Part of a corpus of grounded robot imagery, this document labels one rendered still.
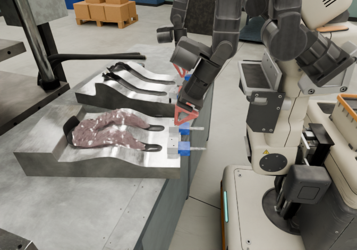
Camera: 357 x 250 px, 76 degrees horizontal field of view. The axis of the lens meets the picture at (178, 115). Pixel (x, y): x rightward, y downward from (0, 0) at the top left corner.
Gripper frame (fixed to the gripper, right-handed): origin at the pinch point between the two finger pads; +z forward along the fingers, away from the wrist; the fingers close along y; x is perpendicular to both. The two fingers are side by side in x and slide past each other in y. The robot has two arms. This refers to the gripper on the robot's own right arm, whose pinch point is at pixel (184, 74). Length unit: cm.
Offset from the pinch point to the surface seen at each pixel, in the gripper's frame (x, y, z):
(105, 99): -32.6, 17.2, 6.3
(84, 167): -17, 53, 15
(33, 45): -72, 12, -19
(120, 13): -257, -376, -40
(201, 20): -85, -388, -10
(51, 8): -80, -15, -36
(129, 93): -20.8, 15.4, 4.3
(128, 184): -5, 51, 22
